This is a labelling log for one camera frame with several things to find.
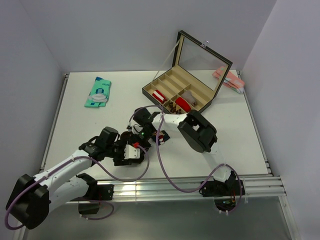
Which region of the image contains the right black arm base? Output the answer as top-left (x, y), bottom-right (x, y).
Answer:
top-left (198, 178), bottom-right (246, 214)

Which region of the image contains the aluminium frame rail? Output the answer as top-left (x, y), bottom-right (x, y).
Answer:
top-left (93, 176), bottom-right (286, 203)

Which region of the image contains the purple cable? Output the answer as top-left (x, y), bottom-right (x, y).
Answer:
top-left (127, 104), bottom-right (244, 216)
top-left (4, 144), bottom-right (151, 230)

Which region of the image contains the brown argyle rolled sock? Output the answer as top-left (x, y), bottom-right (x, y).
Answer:
top-left (165, 101), bottom-right (185, 115)

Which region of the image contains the navy patterned sock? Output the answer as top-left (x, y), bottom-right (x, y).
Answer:
top-left (158, 130), bottom-right (170, 145)

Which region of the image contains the mint green sock pair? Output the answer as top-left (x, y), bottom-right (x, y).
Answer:
top-left (84, 76), bottom-right (112, 108)

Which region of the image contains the black compartment storage box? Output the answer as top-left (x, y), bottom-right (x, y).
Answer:
top-left (142, 30), bottom-right (233, 114)

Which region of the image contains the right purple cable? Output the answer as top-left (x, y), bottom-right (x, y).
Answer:
top-left (127, 104), bottom-right (244, 216)

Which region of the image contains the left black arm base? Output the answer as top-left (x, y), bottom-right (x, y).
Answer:
top-left (74, 184), bottom-right (115, 221)

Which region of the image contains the pink sock pair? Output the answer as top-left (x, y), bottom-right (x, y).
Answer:
top-left (212, 66), bottom-right (245, 94)

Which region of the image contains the dark brown sock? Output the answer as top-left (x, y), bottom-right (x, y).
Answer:
top-left (120, 131), bottom-right (136, 144)

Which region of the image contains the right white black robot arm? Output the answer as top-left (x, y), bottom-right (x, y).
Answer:
top-left (129, 107), bottom-right (239, 195)

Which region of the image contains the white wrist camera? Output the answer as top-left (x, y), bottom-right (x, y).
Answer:
top-left (131, 124), bottom-right (143, 135)
top-left (124, 144), bottom-right (141, 160)

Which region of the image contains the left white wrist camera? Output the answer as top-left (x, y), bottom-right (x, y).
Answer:
top-left (124, 144), bottom-right (141, 160)

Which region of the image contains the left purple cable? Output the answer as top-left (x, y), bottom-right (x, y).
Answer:
top-left (4, 144), bottom-right (151, 230)

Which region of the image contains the red white striped rolled sock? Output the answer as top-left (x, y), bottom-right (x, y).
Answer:
top-left (152, 89), bottom-right (168, 104)

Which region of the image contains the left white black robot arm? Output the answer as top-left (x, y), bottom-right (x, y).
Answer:
top-left (4, 127), bottom-right (150, 231)

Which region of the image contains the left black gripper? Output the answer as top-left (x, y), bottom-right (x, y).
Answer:
top-left (105, 137), bottom-right (132, 165)

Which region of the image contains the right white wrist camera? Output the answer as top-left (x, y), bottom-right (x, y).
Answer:
top-left (131, 124), bottom-right (143, 135)

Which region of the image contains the grey rolled sock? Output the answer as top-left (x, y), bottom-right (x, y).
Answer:
top-left (181, 90), bottom-right (197, 106)

